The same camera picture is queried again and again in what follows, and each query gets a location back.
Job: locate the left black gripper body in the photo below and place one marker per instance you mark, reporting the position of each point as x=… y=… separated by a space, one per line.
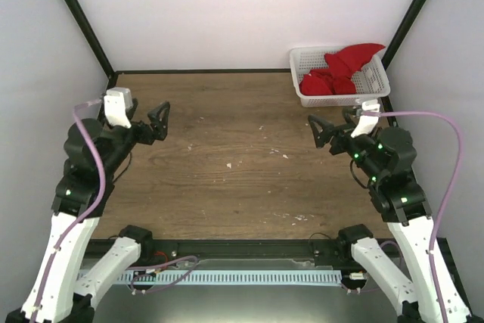
x=147 y=135

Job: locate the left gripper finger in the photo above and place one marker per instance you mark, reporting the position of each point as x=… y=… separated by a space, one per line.
x=159 y=112
x=159 y=124

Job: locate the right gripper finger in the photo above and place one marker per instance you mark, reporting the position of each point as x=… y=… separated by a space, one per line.
x=322 y=130
x=350 y=115

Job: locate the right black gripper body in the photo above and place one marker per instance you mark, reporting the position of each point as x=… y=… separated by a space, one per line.
x=339 y=147

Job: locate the red t-shirt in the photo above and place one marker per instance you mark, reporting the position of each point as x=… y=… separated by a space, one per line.
x=336 y=78

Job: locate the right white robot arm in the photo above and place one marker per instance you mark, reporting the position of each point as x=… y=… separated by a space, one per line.
x=426 y=292

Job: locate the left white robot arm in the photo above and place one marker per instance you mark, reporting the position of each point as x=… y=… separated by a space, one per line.
x=94 y=154

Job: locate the white plastic basket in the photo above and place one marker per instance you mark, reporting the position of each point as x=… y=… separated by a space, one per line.
x=371 y=82

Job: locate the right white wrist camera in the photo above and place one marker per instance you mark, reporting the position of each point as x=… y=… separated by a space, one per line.
x=368 y=116

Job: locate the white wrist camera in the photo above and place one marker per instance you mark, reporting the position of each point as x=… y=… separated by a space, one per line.
x=368 y=116
x=118 y=102

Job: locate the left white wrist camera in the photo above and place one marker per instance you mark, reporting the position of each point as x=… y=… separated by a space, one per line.
x=118 y=102

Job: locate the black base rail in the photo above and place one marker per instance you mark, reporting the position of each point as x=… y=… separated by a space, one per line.
x=327 y=252

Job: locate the light blue cable duct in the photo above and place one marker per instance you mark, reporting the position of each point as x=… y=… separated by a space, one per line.
x=330 y=278

